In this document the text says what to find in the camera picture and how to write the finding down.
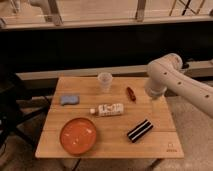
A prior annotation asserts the black white striped box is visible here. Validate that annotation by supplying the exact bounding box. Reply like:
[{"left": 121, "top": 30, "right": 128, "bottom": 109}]
[{"left": 127, "top": 120, "right": 153, "bottom": 143}]

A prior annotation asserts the clear plastic cup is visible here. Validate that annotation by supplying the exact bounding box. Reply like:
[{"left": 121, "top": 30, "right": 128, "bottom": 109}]
[{"left": 97, "top": 72, "right": 113, "bottom": 93}]

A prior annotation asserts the red pepper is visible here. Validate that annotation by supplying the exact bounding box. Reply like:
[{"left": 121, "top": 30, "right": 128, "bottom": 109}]
[{"left": 126, "top": 87, "right": 136, "bottom": 102}]

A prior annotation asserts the wooden folding table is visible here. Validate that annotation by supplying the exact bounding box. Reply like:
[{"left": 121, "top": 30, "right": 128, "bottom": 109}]
[{"left": 35, "top": 77, "right": 184, "bottom": 159}]

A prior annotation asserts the blue sponge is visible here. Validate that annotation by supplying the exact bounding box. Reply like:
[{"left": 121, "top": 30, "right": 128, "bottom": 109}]
[{"left": 60, "top": 95, "right": 80, "bottom": 105}]

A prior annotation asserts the white labelled bottle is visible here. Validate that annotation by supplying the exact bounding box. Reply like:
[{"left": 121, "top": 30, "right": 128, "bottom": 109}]
[{"left": 90, "top": 103, "right": 124, "bottom": 117}]

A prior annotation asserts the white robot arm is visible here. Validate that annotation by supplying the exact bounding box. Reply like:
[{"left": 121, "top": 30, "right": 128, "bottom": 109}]
[{"left": 144, "top": 53, "right": 213, "bottom": 119}]

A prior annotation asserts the orange plate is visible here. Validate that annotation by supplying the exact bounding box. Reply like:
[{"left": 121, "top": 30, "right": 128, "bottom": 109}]
[{"left": 60, "top": 118, "right": 97, "bottom": 155}]

